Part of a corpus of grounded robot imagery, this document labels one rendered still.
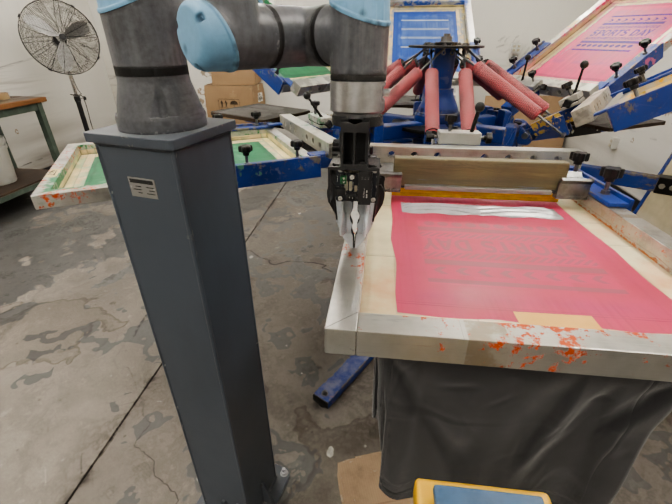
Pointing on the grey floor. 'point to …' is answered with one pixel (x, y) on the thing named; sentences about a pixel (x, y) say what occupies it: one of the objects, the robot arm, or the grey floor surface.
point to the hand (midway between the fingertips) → (354, 238)
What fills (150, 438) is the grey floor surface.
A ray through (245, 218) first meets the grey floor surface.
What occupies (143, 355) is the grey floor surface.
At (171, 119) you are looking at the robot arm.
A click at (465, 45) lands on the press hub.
